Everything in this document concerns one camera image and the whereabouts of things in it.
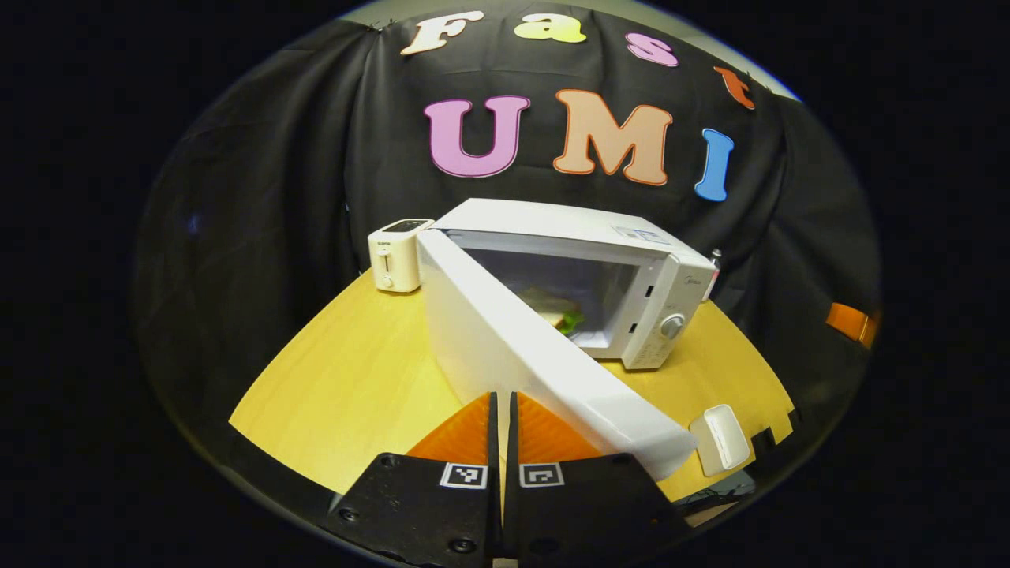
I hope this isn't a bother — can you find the white toaster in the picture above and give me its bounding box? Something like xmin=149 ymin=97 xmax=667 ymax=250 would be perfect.
xmin=368 ymin=219 xmax=435 ymax=294

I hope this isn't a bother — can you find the black backdrop cloth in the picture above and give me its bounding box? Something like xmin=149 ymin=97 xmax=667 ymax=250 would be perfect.
xmin=130 ymin=8 xmax=881 ymax=474

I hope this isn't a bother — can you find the white microwave oven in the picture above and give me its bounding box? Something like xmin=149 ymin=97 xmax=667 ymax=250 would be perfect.
xmin=416 ymin=197 xmax=720 ymax=482

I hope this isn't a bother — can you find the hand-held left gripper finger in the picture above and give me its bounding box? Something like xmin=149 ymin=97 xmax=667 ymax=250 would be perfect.
xmin=505 ymin=392 xmax=687 ymax=568
xmin=320 ymin=392 xmax=502 ymax=568

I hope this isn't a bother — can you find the sandwich with green lettuce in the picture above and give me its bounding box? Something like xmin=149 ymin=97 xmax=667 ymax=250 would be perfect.
xmin=517 ymin=286 xmax=586 ymax=336

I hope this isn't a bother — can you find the small white plastic tray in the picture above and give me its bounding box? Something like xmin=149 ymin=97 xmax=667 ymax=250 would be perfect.
xmin=689 ymin=404 xmax=752 ymax=477

